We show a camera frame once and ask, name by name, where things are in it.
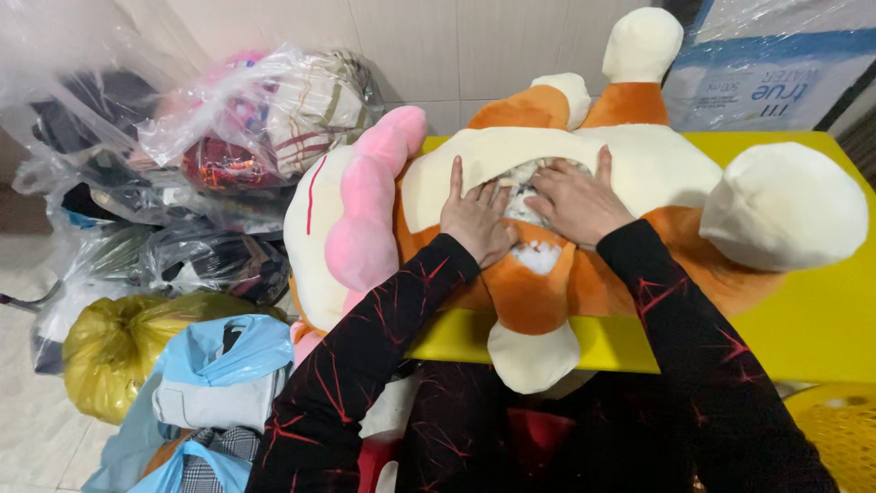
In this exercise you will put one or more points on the person's right hand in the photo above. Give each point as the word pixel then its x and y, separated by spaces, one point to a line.
pixel 582 205

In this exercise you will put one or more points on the person's left hand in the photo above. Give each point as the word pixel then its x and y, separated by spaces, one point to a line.
pixel 473 226

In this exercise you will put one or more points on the orange and cream plush toy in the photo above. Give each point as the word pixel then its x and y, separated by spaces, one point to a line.
pixel 657 171

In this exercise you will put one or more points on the white plush stuffing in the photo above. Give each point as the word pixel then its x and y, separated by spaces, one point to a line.
pixel 520 195

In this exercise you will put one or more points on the clear bag patterned clothes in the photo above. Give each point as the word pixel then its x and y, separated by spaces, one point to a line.
pixel 301 116

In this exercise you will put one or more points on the person's black red-patterned clothing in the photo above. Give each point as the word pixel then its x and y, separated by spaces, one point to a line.
pixel 547 438

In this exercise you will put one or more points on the plastic-wrapped cardboard carton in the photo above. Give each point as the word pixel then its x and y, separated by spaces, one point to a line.
pixel 766 68

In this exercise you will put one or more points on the light blue plastic bag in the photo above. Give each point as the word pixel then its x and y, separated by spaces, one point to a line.
pixel 233 349

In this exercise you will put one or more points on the crumpled clear bag dark items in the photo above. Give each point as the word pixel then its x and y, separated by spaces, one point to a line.
pixel 205 263

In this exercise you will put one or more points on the grey folded cloth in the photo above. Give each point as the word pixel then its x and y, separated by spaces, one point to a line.
pixel 219 404

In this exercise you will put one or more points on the black white checked cloth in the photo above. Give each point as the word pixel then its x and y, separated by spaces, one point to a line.
pixel 229 445

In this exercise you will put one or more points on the yellow plastic mesh basket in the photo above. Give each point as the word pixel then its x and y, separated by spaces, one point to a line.
pixel 838 431

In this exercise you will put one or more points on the yellow plastic bag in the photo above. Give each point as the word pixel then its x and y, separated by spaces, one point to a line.
pixel 113 349

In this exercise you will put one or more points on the large clear bag dark clothes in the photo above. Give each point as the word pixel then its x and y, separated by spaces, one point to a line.
pixel 89 116

